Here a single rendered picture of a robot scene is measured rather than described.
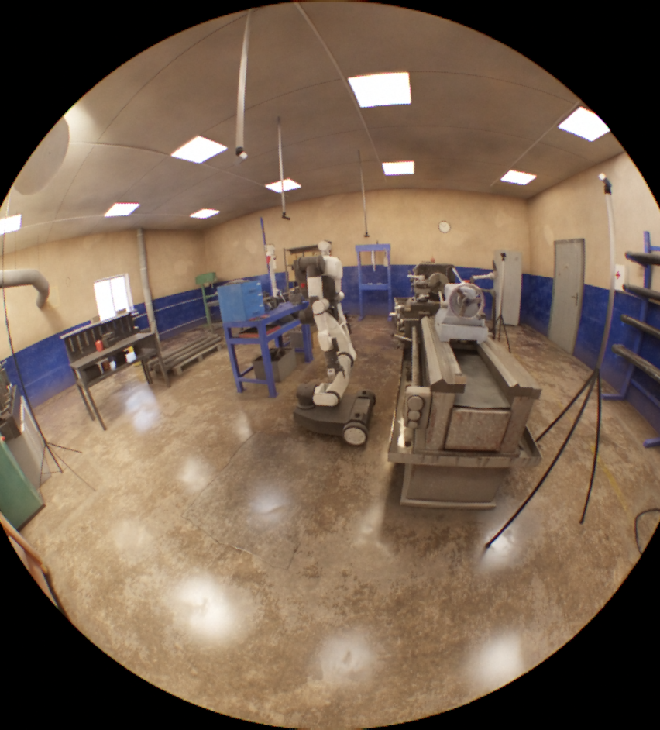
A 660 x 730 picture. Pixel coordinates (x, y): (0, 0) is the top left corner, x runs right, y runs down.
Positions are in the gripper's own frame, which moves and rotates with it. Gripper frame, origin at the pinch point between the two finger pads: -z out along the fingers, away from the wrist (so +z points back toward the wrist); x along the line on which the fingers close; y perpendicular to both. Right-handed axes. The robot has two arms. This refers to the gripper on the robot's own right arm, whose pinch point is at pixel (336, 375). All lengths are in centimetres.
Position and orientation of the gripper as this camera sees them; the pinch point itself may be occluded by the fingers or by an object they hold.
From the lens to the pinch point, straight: 168.6
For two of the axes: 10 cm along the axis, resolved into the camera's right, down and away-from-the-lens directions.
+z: -2.6, -9.1, -3.2
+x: 9.3, -1.5, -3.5
